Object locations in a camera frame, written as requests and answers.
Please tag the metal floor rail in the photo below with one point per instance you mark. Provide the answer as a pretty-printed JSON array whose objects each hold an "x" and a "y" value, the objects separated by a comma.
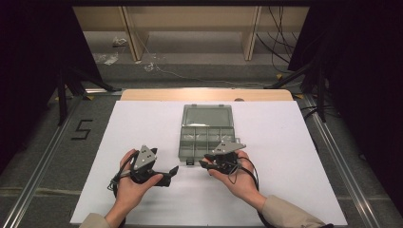
[
  {"x": 38, "y": 177},
  {"x": 342, "y": 164}
]

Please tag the black metal stand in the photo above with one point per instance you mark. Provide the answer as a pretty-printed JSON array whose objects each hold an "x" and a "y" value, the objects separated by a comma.
[
  {"x": 320, "y": 95},
  {"x": 63, "y": 101}
]

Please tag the person's left hand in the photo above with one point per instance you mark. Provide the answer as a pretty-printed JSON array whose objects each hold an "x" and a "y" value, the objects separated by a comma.
[{"x": 130, "y": 193}]

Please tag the dark curtain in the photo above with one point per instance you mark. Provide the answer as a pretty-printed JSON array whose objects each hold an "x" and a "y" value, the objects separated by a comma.
[
  {"x": 364, "y": 79},
  {"x": 28, "y": 63}
]

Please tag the small clear plastic scrap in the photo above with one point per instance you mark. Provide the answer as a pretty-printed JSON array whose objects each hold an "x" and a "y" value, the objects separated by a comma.
[{"x": 149, "y": 66}]

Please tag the crumpled clear plastic scrap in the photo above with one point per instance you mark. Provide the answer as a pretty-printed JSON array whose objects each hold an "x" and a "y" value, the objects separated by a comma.
[{"x": 119, "y": 41}]

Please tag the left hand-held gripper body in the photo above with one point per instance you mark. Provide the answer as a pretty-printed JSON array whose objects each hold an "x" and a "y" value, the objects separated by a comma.
[{"x": 144, "y": 161}]

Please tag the flat clear plastic scrap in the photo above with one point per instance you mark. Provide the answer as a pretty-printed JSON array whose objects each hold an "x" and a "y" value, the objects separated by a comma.
[{"x": 107, "y": 59}]

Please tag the person's right hand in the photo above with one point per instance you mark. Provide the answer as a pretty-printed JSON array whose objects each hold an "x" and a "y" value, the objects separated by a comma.
[{"x": 244, "y": 186}]

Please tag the grey clear plastic organizer box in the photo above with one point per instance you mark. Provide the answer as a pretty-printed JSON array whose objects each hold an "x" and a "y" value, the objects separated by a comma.
[{"x": 206, "y": 120}]

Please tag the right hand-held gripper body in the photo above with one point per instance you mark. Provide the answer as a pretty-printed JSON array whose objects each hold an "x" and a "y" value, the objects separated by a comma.
[{"x": 226, "y": 148}]

